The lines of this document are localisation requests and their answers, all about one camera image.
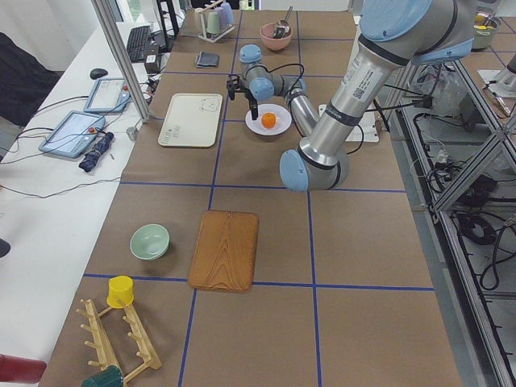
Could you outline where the far teach pendant tablet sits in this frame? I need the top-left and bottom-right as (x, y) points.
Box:
(84, 78), (131, 114)

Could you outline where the small black box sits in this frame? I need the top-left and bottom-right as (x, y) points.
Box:
(144, 53), (161, 74)

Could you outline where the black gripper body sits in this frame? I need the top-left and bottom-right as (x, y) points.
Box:
(226, 74), (257, 105)

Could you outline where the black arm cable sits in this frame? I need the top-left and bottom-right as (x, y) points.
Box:
(265, 63), (388, 156)

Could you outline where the cream bear tray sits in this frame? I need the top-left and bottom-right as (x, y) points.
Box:
(157, 93), (223, 148)

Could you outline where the pink bowl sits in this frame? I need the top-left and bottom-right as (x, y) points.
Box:
(260, 23), (293, 52)

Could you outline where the red cylinder object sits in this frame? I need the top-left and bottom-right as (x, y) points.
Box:
(1, 354), (47, 384)

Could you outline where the orange fruit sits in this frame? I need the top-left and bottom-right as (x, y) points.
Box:
(260, 112), (277, 130)

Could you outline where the light green bowl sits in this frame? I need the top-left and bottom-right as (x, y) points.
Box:
(130, 224), (170, 261)

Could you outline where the white wire cup rack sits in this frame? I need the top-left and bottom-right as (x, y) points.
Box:
(194, 0), (235, 43)

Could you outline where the white round plate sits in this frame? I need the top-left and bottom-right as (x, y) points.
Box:
(245, 103), (292, 135)

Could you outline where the wooden peg rack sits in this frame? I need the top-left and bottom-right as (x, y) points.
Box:
(76, 298), (163, 386)

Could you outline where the folded dark blue umbrella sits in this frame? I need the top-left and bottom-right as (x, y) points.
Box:
(79, 132), (114, 173)

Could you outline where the teach pendant tablet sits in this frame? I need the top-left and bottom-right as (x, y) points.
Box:
(39, 110), (106, 159)
(84, 78), (131, 114)

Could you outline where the steel pot with yellow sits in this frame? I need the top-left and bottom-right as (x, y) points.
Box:
(472, 11), (501, 52)

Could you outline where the blue cup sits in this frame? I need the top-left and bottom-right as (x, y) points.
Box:
(221, 2), (235, 24)

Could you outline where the aluminium frame post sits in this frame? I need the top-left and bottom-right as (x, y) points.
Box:
(91, 0), (151, 123)

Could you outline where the black keyboard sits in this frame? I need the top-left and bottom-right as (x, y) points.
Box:
(126, 25), (151, 63)

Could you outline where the yellow cup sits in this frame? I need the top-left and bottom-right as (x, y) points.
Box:
(106, 275), (135, 309)

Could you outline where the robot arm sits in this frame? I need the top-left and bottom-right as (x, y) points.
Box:
(227, 0), (476, 192)

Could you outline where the dark green cup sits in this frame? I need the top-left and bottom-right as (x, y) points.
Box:
(81, 365), (124, 387)

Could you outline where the metal scoop in bowl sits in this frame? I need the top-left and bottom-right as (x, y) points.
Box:
(273, 6), (293, 39)

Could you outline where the aluminium frame rack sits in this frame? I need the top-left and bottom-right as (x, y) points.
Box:
(386, 23), (516, 387)

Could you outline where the black computer mouse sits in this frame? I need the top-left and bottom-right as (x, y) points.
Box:
(89, 68), (108, 80)

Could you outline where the wooden cutting board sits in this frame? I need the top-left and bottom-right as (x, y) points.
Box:
(188, 210), (259, 293)

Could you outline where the grey folded cloth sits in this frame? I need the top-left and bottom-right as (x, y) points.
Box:
(195, 52), (220, 69)

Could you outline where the purple cup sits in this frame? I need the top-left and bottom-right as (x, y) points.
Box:
(214, 6), (228, 29)

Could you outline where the near teach pendant tablet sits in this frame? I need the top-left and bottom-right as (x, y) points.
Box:
(39, 110), (106, 159)

